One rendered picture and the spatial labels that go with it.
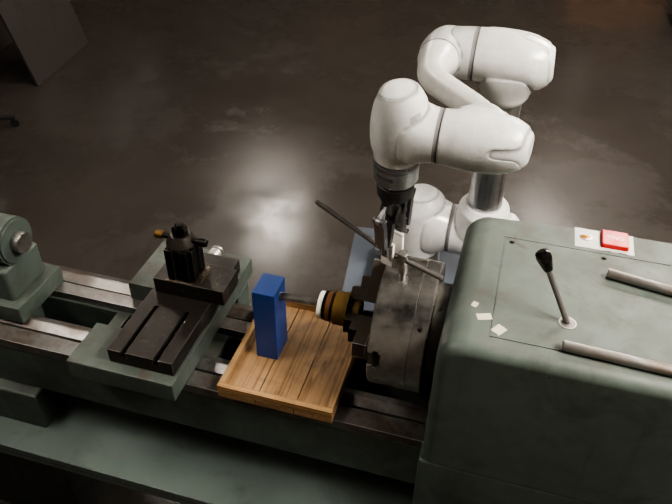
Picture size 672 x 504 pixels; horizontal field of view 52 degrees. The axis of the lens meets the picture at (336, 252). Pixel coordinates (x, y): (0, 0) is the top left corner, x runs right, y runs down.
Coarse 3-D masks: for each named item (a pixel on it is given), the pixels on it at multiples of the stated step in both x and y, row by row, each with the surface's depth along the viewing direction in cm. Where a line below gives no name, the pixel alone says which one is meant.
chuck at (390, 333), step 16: (384, 272) 154; (416, 272) 154; (384, 288) 152; (400, 288) 151; (416, 288) 151; (384, 304) 150; (400, 304) 150; (416, 304) 149; (384, 320) 150; (400, 320) 149; (384, 336) 150; (400, 336) 149; (368, 352) 152; (384, 352) 151; (400, 352) 150; (368, 368) 154; (384, 368) 153; (400, 368) 151; (384, 384) 160; (400, 384) 156
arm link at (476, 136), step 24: (432, 48) 159; (432, 72) 148; (432, 96) 149; (456, 96) 139; (480, 96) 136; (456, 120) 119; (480, 120) 119; (504, 120) 118; (456, 144) 119; (480, 144) 118; (504, 144) 117; (528, 144) 118; (456, 168) 123; (480, 168) 121; (504, 168) 120
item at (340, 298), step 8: (328, 296) 165; (336, 296) 165; (344, 296) 165; (328, 304) 165; (336, 304) 164; (344, 304) 163; (352, 304) 164; (360, 304) 164; (328, 312) 165; (336, 312) 164; (344, 312) 163; (352, 312) 164; (360, 312) 169; (328, 320) 167; (336, 320) 165
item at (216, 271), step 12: (156, 276) 186; (216, 276) 186; (228, 276) 186; (156, 288) 187; (168, 288) 186; (180, 288) 184; (192, 288) 183; (204, 288) 182; (216, 288) 182; (228, 288) 184; (204, 300) 185; (216, 300) 183
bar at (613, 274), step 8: (608, 272) 149; (616, 272) 149; (624, 272) 149; (616, 280) 150; (624, 280) 148; (632, 280) 148; (640, 280) 147; (648, 280) 147; (648, 288) 147; (656, 288) 146; (664, 288) 145
